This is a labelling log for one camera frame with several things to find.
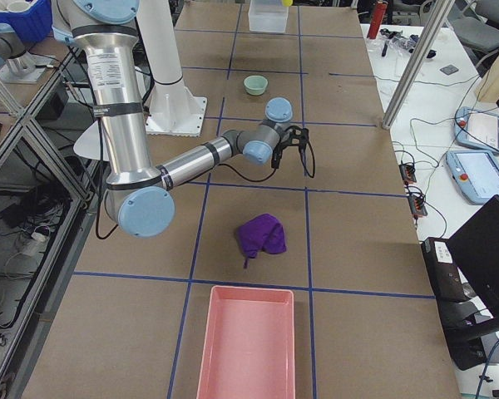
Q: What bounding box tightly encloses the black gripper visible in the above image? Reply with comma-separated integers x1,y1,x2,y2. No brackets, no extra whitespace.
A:
271,142,286,169

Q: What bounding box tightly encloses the purple cloth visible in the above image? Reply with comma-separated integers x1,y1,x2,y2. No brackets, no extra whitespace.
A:
236,214,287,268

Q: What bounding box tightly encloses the mint green bowl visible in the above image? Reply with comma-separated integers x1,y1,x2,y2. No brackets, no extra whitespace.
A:
243,75,269,96

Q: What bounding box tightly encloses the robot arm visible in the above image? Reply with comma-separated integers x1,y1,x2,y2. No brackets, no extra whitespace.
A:
52,1,293,238
0,22,36,78

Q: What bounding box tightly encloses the black computer box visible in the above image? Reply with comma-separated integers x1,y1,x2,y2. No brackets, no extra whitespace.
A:
421,237,471,303

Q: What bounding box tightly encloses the orange connector board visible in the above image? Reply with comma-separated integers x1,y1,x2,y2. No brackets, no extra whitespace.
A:
408,193,427,219
399,163,417,185

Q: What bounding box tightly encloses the clear plastic bin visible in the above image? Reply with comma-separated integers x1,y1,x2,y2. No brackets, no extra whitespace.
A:
248,0,289,33

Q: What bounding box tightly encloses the clear plastic bag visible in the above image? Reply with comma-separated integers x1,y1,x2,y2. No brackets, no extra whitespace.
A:
379,28,419,57

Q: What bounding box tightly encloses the red cylinder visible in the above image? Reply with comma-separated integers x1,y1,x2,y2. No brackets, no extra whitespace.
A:
367,0,388,40

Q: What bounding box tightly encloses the white chair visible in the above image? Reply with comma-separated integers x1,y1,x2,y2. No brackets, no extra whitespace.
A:
73,122,101,160

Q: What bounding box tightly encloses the pink plastic bin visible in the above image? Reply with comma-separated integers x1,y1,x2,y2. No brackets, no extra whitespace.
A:
196,285,296,398

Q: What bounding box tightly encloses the far teach pendant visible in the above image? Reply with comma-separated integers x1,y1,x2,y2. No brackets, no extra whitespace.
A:
454,106,499,155

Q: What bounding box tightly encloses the teach pendant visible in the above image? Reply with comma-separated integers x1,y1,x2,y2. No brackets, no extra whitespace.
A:
445,150,499,204
454,106,499,155

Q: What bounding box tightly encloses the near teach pendant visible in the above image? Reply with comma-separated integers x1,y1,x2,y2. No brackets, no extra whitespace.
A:
445,150,499,204

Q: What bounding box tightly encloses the black monitor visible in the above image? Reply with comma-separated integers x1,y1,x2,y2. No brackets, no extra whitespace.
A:
446,195,499,342

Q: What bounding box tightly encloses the blue plastic crate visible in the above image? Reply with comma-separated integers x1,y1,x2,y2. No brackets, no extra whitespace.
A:
0,1,52,43

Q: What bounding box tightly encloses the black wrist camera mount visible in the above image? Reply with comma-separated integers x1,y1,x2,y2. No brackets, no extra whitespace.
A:
280,125,309,159

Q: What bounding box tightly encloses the white camera post with base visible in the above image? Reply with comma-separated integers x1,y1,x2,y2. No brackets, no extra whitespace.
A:
136,0,207,137

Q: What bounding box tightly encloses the aluminium frame post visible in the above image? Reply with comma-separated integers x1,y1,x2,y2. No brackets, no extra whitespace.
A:
381,0,454,130

